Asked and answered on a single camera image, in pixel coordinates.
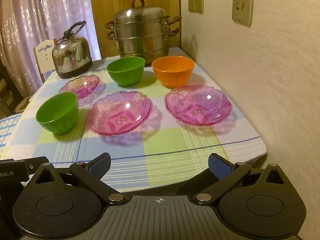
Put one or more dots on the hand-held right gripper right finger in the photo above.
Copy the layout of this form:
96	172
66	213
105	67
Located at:
220	166

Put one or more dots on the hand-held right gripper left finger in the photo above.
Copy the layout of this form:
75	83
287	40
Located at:
100	166

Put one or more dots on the large pink transparent plate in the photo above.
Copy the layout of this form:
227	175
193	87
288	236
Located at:
197	105
118	113

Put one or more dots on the green plastic bowl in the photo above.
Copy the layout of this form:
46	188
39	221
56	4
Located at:
125	73
56	120

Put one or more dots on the small pink transparent plate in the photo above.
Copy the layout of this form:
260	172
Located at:
81	86

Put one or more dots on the orange plastic bowl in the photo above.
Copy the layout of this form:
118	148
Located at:
172	73

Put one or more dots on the blue checked cloth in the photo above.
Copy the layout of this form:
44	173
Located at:
8	130

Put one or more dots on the dark wooden shelf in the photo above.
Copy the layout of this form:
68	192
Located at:
7	90

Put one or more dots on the stainless steel kettle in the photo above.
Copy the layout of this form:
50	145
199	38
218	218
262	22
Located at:
71	56

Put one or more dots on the white wooden chair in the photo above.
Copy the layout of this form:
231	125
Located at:
42	55

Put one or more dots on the stainless steel steamer pot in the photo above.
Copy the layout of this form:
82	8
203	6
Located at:
142	35

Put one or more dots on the pink lace curtain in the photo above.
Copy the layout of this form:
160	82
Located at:
32	17

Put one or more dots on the beige wall socket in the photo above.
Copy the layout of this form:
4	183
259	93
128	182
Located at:
242	10

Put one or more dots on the beige wall switch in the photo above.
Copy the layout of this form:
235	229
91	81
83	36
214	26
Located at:
191	3
199	3

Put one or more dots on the wooden wall panel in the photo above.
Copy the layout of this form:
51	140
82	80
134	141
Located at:
110	2

